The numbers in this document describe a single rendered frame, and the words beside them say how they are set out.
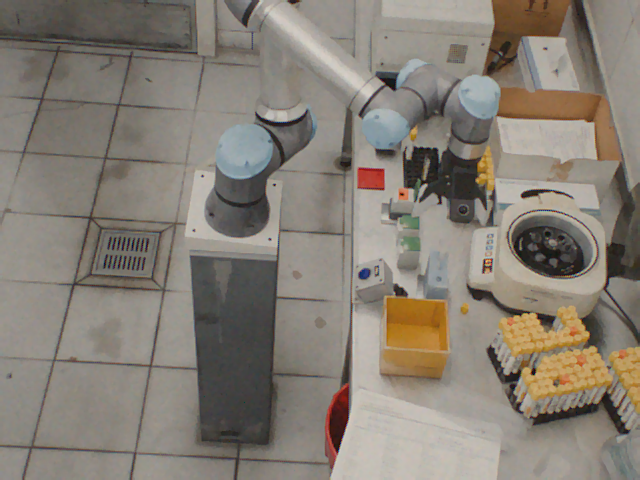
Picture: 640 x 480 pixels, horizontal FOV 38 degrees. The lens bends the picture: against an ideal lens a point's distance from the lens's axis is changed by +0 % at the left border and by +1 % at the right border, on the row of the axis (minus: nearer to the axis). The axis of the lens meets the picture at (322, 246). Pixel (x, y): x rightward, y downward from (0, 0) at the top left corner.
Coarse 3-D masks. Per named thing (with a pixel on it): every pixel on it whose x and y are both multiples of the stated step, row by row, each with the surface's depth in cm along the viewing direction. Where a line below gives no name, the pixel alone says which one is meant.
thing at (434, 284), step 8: (432, 256) 203; (448, 256) 203; (432, 264) 202; (448, 264) 202; (432, 272) 200; (440, 272) 200; (424, 280) 209; (432, 280) 199; (440, 280) 199; (448, 280) 211; (416, 288) 209; (424, 288) 206; (432, 288) 199; (440, 288) 198; (448, 288) 209; (416, 296) 207; (424, 296) 204; (432, 296) 201; (440, 296) 200
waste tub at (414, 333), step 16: (384, 304) 195; (400, 304) 197; (416, 304) 197; (432, 304) 196; (384, 320) 192; (400, 320) 201; (416, 320) 201; (432, 320) 201; (448, 320) 192; (384, 336) 190; (400, 336) 200; (416, 336) 200; (432, 336) 201; (448, 336) 190; (384, 352) 188; (400, 352) 188; (416, 352) 188; (432, 352) 187; (448, 352) 187; (384, 368) 193; (400, 368) 192; (416, 368) 192; (432, 368) 192
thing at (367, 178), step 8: (360, 168) 232; (368, 168) 232; (376, 168) 232; (360, 176) 231; (368, 176) 231; (376, 176) 231; (360, 184) 229; (368, 184) 229; (376, 184) 230; (384, 184) 229
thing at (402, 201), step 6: (396, 192) 219; (402, 192) 218; (408, 192) 218; (396, 198) 218; (402, 198) 217; (408, 198) 217; (396, 204) 218; (402, 204) 217; (408, 204) 217; (396, 210) 219; (402, 210) 219; (408, 210) 219
